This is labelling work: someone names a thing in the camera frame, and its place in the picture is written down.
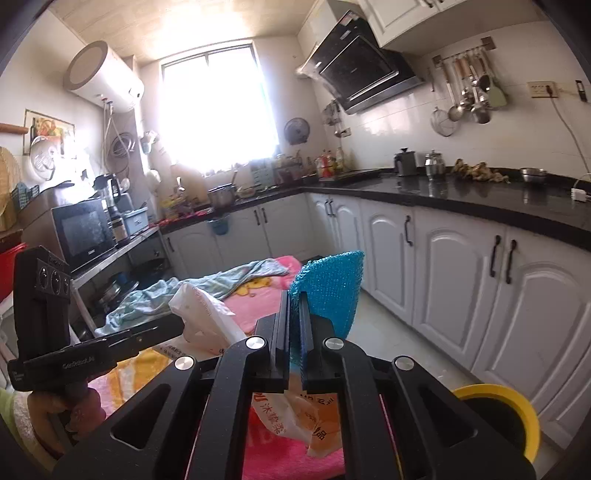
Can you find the wall utensil rail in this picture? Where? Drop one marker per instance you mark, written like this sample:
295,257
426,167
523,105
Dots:
461,54

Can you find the blue hanging tub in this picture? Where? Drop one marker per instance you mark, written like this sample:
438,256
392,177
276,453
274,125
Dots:
218,227

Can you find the red plastic tub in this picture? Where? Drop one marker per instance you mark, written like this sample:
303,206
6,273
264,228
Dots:
11,272

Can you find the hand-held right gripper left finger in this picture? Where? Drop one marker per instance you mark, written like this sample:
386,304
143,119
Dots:
276,351

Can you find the row of hanging kitchen utensils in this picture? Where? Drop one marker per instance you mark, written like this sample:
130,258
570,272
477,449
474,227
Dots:
480,101

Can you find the person's left hand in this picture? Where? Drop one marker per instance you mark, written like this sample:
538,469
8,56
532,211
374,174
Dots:
48,415

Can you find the light green towel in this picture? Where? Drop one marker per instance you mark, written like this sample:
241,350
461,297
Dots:
147,295

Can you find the woven bamboo tray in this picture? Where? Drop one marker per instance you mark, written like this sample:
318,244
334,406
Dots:
9,184

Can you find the white water heater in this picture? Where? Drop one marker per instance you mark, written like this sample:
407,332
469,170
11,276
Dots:
106,76

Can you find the person's left forearm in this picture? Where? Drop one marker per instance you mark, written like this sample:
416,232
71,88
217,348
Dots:
14,420

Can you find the blue mesh scrub cloth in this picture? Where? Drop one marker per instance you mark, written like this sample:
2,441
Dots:
330,286

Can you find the wooden rolling pin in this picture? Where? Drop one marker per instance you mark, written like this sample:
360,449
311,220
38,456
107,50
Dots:
14,128

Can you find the white orange-print plastic bag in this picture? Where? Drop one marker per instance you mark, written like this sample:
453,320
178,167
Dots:
203,309

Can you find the small black fan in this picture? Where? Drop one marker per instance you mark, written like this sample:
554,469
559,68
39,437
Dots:
295,130

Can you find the yellow trash bin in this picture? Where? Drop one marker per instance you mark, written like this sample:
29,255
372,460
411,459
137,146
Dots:
517,406

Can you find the pile of ginger roots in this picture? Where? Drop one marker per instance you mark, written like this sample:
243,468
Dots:
480,171

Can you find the black range hood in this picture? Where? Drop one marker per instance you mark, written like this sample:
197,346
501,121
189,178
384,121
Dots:
360,69

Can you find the window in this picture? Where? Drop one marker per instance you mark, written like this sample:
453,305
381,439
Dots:
217,106

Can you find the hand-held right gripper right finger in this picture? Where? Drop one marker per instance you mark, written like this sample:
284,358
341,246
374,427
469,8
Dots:
315,361

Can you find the white charger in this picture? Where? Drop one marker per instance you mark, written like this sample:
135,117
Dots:
579,194

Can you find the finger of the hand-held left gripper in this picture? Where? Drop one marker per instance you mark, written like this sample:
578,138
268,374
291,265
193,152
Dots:
143,350
147,333

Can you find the pink printed blanket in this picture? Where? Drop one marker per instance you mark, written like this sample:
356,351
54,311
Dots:
258,295

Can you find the dark bottle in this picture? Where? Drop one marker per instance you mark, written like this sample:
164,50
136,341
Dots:
119,228

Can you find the black blender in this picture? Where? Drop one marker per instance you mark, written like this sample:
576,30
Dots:
105,189

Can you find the white plastic strainer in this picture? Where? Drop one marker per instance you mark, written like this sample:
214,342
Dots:
42,159

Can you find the group of condiment bottles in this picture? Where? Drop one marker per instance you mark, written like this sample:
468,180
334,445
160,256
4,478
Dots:
328,165

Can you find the metal shelf table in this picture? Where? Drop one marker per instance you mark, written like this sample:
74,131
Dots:
138,242

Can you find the blue plastic basket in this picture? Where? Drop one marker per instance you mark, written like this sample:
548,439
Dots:
137,221

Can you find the green storage box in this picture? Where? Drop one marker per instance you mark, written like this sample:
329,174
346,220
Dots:
261,175

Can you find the wall socket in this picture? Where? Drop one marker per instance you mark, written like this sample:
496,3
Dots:
542,89

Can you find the steel cooking pot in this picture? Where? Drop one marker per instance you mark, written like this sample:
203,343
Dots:
221,197

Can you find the black kettle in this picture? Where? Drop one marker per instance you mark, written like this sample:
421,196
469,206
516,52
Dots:
406,164

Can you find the wall picture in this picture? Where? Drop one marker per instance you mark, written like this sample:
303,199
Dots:
46,124

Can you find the white base cabinets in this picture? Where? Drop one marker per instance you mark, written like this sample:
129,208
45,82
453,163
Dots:
452,272

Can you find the steel bowl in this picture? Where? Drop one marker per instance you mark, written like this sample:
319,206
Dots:
534,175

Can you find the steel canister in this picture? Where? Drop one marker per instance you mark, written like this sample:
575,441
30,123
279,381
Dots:
435,167

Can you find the white wall cabinet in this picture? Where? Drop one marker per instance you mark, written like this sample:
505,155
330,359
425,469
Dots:
415,18

